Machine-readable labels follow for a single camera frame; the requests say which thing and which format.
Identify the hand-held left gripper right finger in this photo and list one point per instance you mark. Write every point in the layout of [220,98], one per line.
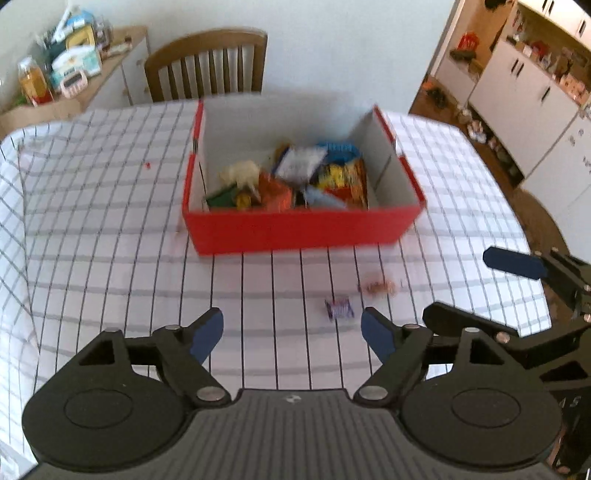
[376,332]

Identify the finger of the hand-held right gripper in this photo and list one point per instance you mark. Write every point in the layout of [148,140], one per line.
[457,317]
[512,263]

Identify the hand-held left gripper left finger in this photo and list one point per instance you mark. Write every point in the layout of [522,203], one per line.
[207,330]

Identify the purple candy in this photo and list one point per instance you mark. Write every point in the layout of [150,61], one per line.
[339,309]

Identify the red candy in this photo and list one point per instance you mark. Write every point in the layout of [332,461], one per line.
[378,287]

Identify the red cardboard box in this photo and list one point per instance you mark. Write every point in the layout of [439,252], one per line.
[286,228]

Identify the green snack packet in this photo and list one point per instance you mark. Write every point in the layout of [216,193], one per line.
[221,197]

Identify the light blue snack packet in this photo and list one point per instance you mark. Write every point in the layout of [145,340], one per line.
[323,198]

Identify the orange snack packet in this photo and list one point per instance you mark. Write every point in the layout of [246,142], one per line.
[274,194]

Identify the yellow and red snack bag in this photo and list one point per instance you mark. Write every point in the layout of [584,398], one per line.
[344,180]

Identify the cream snack packet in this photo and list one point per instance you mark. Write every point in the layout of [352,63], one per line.
[240,173]

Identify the white and grey snack packet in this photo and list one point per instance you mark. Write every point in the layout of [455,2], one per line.
[300,164]

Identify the white checked tablecloth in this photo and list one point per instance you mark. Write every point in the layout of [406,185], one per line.
[115,230]

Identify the small clutter on floor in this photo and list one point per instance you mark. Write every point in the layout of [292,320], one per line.
[473,124]

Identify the tall white cabinet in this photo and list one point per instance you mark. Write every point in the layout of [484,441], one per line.
[521,87]

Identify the shoes on floor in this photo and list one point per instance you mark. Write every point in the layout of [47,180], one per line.
[436,94]

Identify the cluttered pantry goods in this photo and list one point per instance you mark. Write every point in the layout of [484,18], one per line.
[554,60]

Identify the red decoration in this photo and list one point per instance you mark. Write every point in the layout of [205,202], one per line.
[468,41]

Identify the light wooden sideboard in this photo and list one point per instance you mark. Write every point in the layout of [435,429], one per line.
[115,69]

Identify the pink kitchen timer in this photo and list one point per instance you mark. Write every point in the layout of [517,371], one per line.
[74,83]

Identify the wooden chair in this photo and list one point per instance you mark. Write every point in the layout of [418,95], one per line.
[207,41]

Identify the tissue box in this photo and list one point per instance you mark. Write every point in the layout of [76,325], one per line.
[76,62]

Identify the orange drink bottle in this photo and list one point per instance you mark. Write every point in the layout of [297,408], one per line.
[35,86]

